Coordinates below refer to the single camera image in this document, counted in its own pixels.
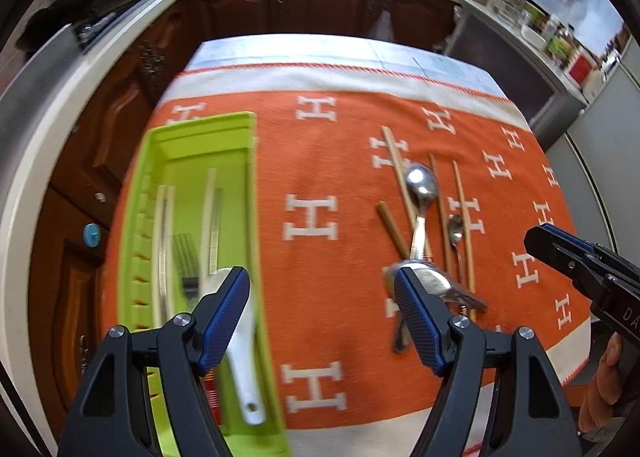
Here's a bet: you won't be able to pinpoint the wooden chopstick red end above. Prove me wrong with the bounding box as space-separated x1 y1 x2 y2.
451 160 476 293

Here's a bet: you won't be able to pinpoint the small steel spoon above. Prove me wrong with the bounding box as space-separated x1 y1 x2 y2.
447 214 465 285

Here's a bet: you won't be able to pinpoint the large steel spoon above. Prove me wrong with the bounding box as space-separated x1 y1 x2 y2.
405 162 439 262

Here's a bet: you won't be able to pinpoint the short brown wooden stick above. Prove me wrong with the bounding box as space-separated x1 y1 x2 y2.
375 201 409 260

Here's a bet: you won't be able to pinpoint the light bamboo chopstick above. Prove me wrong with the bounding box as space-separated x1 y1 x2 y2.
381 125 433 262

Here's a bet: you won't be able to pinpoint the brown wooden chopstick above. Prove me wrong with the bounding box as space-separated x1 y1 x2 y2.
428 154 452 276

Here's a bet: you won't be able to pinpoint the right hand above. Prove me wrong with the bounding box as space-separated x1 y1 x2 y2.
578 333 623 433

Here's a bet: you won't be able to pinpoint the blue cabinet knob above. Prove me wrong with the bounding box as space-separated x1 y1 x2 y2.
82 223 102 249

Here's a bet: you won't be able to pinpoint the green plastic utensil tray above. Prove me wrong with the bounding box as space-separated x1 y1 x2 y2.
115 111 291 456

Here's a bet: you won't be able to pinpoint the orange H-pattern blanket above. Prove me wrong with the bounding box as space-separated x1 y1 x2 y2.
102 53 591 456

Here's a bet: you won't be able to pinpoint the dark wooden cabinets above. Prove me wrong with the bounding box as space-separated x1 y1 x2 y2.
28 0 460 435

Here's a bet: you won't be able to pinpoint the white countertop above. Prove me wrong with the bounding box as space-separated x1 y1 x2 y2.
1 0 590 447

